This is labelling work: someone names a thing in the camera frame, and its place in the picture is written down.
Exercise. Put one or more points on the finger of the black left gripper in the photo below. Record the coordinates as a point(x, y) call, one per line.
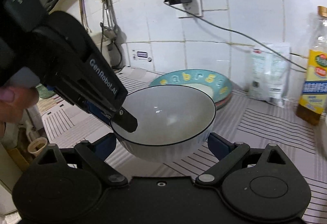
point(125, 120)

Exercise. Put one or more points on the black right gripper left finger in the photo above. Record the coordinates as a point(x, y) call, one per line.
point(93, 156)

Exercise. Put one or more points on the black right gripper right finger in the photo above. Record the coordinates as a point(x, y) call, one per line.
point(229, 157)

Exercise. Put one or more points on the white bowl black rim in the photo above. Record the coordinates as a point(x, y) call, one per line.
point(173, 122)

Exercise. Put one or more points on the teal fried egg plate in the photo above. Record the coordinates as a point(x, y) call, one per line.
point(214, 84)

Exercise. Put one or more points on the person's left hand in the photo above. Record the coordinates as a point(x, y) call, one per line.
point(14, 100)

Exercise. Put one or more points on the green patterned bowl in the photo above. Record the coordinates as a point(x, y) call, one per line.
point(45, 92)

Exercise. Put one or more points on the white rice cooker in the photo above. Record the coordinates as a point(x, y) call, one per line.
point(104, 43)

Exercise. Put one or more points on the white cup below counter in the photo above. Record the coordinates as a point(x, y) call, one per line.
point(37, 146)

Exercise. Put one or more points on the hanging metal utensils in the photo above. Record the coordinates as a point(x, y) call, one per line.
point(108, 25)

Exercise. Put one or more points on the white plastic bag package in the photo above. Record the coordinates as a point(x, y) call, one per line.
point(268, 80)

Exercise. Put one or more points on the yellow label oil bottle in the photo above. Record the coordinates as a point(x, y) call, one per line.
point(312, 100)

